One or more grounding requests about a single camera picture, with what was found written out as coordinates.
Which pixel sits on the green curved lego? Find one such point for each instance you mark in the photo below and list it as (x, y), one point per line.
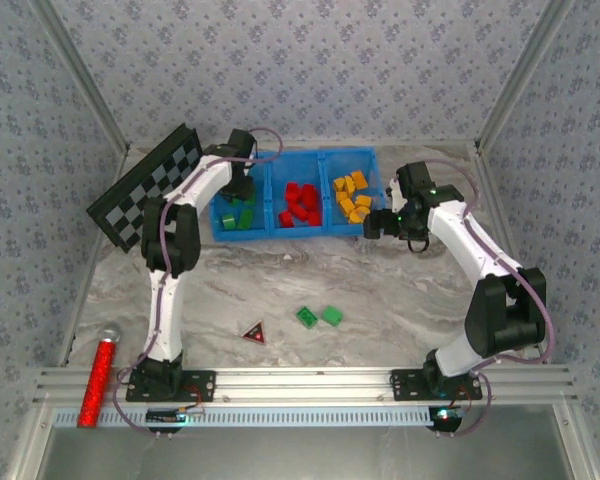
(228, 222)

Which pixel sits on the black red triangle sign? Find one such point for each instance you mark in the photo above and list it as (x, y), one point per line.
(255, 335)

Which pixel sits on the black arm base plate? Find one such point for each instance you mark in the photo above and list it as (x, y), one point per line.
(200, 385)
(405, 385)

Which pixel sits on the red glitter tube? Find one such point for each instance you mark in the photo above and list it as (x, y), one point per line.
(97, 380)

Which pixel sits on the yellow curved lego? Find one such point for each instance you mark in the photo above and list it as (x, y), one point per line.
(358, 216)

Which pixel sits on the black grey chessboard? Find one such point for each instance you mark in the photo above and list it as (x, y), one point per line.
(150, 185)

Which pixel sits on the small green lego brick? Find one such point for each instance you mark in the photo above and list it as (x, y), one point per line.
(250, 200)

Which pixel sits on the red sloped lego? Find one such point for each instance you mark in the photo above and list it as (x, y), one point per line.
(308, 196)

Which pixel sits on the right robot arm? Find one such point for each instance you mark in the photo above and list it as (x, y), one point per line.
(460, 235)

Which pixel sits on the blue plastic bin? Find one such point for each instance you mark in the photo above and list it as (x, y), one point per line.
(280, 172)
(342, 162)
(261, 220)

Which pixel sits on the long green lego brick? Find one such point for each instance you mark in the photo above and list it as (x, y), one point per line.
(246, 218)

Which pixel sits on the aluminium frame post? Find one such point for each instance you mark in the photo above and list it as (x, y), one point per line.
(522, 75)
(85, 75)

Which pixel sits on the yellow lego brick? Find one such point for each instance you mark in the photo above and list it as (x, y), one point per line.
(360, 180)
(349, 185)
(347, 207)
(363, 201)
(343, 196)

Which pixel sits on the red lego brick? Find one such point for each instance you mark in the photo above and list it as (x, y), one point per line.
(286, 219)
(314, 218)
(294, 192)
(300, 211)

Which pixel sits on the orange-yellow lego piece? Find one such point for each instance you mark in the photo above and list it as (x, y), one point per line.
(340, 186)

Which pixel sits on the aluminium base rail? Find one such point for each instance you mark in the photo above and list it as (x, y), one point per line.
(305, 385)

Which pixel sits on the small electronics board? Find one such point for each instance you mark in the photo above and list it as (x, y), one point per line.
(445, 417)
(165, 415)

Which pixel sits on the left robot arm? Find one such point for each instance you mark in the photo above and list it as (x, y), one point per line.
(162, 310)

